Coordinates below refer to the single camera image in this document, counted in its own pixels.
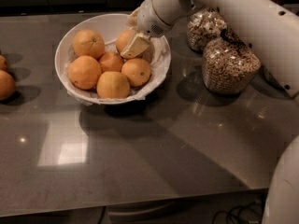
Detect front glass cereal jar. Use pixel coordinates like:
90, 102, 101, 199
202, 29, 262, 95

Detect orange front in bowl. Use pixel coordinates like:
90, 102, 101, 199
96, 71, 130, 99

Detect back left glass cereal jar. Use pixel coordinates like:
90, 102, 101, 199
186, 8, 227, 52

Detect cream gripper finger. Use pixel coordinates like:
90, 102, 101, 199
126, 7, 140, 27
121, 32, 150, 59

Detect white bowl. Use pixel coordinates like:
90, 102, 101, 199
54, 13, 172, 105

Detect small centre orange in bowl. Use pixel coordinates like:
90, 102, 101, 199
99, 51, 124, 72

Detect white paper liner in bowl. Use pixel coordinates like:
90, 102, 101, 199
62, 17, 172, 105

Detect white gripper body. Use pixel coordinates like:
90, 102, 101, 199
137, 0, 173, 37

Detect black cable under table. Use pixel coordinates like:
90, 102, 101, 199
212, 199, 265, 224

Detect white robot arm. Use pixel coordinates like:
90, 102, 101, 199
121, 0, 299, 224

